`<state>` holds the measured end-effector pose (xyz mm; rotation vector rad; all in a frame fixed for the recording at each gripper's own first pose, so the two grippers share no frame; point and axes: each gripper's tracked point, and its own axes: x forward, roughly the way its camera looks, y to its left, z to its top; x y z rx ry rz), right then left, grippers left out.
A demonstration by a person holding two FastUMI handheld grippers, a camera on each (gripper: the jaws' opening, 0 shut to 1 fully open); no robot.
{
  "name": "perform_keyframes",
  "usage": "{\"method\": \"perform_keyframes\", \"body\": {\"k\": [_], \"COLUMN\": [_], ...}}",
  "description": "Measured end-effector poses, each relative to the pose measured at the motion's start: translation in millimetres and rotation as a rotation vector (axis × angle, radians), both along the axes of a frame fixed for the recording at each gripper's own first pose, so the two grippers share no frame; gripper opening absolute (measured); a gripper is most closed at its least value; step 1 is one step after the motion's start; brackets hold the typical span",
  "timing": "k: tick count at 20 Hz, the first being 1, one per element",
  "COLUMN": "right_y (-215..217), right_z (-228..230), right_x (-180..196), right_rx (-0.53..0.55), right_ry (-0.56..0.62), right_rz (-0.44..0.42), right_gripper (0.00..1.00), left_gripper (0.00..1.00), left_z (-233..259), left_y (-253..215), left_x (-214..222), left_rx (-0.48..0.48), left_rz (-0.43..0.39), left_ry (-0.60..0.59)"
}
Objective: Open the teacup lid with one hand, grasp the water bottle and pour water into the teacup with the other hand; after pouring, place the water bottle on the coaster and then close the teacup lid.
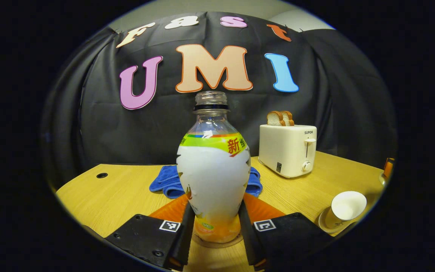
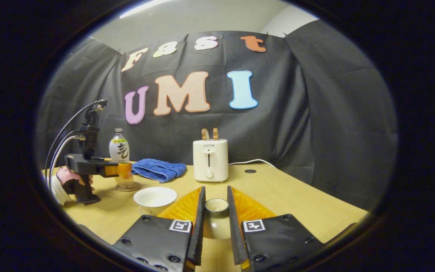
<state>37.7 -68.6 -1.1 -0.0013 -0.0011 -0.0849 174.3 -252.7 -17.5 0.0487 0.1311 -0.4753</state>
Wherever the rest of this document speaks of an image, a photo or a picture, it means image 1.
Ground white toaster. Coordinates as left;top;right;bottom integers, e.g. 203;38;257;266
258;124;318;179

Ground cream ceramic teacup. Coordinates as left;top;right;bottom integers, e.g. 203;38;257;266
330;191;367;228

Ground black backdrop cloth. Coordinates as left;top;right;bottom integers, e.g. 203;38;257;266
40;11;398;189

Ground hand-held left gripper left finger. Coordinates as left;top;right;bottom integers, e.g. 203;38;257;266
104;194;196;271

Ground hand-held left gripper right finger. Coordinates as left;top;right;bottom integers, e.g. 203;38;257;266
238;192;333;272

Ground round cork coaster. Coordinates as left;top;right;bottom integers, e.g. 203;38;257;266
192;230;245;249

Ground cream saucer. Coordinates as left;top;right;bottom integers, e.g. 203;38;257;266
318;208;358;233

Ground blue towel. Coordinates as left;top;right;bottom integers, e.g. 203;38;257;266
149;165;263;199

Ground clear water bottle white label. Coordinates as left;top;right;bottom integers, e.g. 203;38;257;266
176;91;252;244

